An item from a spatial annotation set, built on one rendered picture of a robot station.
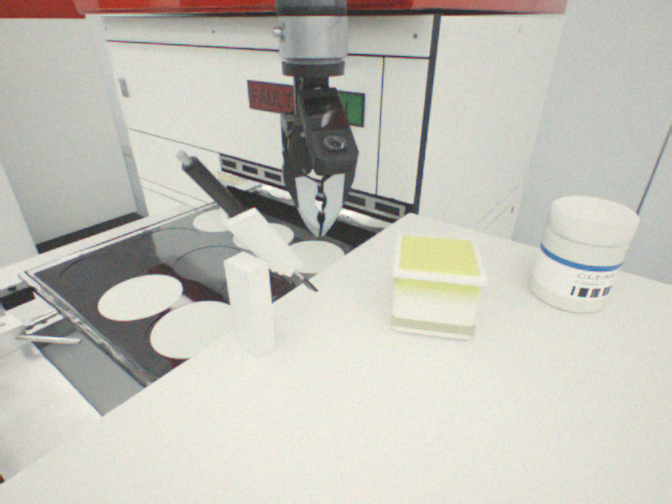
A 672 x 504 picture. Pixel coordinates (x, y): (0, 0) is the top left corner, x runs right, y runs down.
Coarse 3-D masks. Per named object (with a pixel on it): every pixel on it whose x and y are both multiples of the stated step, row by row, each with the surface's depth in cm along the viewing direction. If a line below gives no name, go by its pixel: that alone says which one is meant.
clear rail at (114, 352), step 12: (24, 276) 57; (36, 288) 55; (48, 300) 52; (60, 300) 52; (60, 312) 50; (72, 312) 50; (72, 324) 49; (84, 324) 48; (96, 336) 46; (108, 348) 44; (120, 348) 45; (120, 360) 43; (132, 360) 43; (132, 372) 42; (144, 372) 41; (144, 384) 40
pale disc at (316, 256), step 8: (296, 248) 65; (304, 248) 64; (312, 248) 65; (320, 248) 65; (328, 248) 64; (336, 248) 64; (304, 256) 62; (312, 256) 62; (320, 256) 62; (328, 256) 62; (336, 256) 62; (304, 264) 60; (312, 264) 60; (320, 264) 60; (328, 264) 60; (304, 272) 58; (312, 272) 58
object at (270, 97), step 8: (248, 88) 72; (256, 88) 70; (264, 88) 69; (272, 88) 68; (280, 88) 67; (288, 88) 66; (256, 96) 71; (264, 96) 70; (272, 96) 69; (280, 96) 68; (288, 96) 67; (256, 104) 72; (264, 104) 71; (272, 104) 70; (280, 104) 68; (288, 104) 67
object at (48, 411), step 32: (32, 352) 47; (0, 384) 43; (32, 384) 43; (64, 384) 43; (0, 416) 40; (32, 416) 40; (64, 416) 39; (96, 416) 39; (0, 448) 37; (32, 448) 37
